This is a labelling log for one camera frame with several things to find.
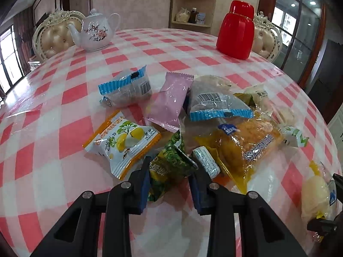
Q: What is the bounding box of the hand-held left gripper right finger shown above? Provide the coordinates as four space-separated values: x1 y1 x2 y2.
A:
188 163 308 257

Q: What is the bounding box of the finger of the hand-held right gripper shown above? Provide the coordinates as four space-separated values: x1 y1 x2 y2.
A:
307 218 343 236
332 173 343 191

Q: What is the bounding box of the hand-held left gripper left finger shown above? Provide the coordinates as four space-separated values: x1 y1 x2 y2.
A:
29 156 153 257

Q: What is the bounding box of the yellow clear cake packet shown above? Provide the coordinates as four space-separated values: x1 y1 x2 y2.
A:
301 160 338 221

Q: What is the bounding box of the blue-edged clear snack packet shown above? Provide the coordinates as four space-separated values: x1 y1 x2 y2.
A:
188 75 255 121
98 65 153 108

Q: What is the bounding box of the small white wrapped candy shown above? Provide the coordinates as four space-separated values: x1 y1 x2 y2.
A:
192 146 221 179

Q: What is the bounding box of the yellow white snack packet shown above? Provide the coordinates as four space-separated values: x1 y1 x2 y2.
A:
83 111 163 180

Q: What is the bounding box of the small white green packet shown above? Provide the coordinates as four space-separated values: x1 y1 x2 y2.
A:
281 125 309 148

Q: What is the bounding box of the large orange bread packet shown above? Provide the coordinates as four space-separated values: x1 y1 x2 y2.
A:
194 112 285 194

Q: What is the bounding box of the pale cream cake packet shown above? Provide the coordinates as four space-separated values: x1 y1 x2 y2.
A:
243 84 272 112
273 105 296 126

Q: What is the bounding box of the pink snack packet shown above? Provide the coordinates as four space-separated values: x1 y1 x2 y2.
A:
144 72 194 133

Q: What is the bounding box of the green yellow snack packet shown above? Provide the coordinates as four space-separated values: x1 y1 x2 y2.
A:
233 92 256 113

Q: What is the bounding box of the pink checkered tablecloth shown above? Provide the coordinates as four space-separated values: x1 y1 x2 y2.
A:
0 28 339 257

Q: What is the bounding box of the cream tufted ornate chair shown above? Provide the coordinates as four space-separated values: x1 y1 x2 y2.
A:
32 9 87 61
252 11 283 63

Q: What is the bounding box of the glass door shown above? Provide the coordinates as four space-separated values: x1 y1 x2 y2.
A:
273 0 322 71

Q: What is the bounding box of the white floral teapot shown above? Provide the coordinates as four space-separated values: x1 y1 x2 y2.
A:
66 8 122 52

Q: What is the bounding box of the red thermos jug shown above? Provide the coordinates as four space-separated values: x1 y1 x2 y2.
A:
216 0 255 60

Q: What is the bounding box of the pale bag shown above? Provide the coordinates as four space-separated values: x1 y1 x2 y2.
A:
175 7 191 22

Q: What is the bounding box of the bright window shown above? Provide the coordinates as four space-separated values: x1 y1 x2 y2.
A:
0 24 22 93

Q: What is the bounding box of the wooden corner shelf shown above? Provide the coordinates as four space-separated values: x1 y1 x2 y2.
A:
170 0 217 29

